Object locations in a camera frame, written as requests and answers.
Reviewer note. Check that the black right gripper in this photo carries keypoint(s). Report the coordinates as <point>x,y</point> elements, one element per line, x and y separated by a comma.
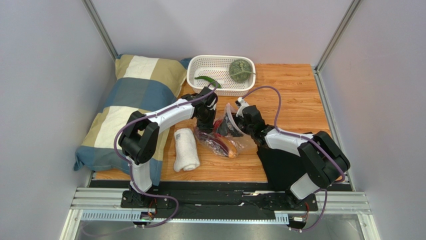
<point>239,123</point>

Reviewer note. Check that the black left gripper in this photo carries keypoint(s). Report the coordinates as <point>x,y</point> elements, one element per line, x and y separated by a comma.
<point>208,127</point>

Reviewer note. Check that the clear zip top bag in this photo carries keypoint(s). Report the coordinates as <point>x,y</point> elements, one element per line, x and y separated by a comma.
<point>243,144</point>

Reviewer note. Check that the green fake chili pepper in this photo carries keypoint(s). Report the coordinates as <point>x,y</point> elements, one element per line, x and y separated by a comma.
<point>210,80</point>

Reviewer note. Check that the green fake leafy vegetable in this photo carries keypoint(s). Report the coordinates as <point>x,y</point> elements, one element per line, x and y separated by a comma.
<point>240,70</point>

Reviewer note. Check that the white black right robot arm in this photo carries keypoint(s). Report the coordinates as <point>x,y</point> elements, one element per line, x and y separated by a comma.
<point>324,161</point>

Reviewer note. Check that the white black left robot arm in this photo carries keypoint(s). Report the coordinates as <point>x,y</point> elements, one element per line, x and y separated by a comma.
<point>136,142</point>

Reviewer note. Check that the red fake tomato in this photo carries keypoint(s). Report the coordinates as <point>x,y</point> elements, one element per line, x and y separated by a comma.
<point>217,125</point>

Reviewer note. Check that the dark purple fake eggplant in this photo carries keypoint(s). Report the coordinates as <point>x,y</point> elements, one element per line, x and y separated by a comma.
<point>216,145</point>

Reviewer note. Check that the rolled white towel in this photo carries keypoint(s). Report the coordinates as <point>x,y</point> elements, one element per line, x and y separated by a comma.
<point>186,151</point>

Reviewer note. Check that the white perforated plastic basket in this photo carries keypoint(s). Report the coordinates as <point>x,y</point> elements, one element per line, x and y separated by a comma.
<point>217,67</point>

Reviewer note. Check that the black cloth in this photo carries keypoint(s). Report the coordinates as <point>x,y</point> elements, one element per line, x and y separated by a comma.
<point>280,159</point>

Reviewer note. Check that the plaid blue beige pillow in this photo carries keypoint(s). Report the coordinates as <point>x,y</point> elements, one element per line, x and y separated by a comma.
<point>143,84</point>

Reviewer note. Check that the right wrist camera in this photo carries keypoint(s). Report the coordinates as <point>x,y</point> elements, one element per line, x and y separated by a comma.
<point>244,109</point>

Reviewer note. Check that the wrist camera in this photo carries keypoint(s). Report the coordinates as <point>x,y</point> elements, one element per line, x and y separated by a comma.
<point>205,98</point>
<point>244,109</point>

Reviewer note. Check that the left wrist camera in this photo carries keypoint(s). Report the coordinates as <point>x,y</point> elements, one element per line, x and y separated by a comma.
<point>205,98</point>

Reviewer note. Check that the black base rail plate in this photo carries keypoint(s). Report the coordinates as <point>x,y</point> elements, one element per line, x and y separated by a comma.
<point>218,200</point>

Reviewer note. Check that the aluminium frame rail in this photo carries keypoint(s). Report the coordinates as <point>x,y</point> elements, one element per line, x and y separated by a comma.
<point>95,214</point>

